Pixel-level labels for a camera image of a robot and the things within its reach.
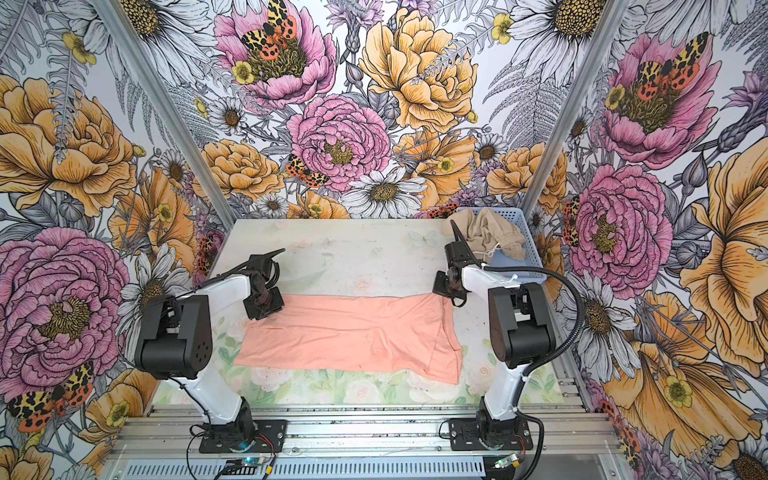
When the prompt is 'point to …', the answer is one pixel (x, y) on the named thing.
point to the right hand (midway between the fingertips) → (441, 296)
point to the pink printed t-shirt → (415, 333)
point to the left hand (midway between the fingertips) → (272, 318)
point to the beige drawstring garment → (484, 231)
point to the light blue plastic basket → (533, 255)
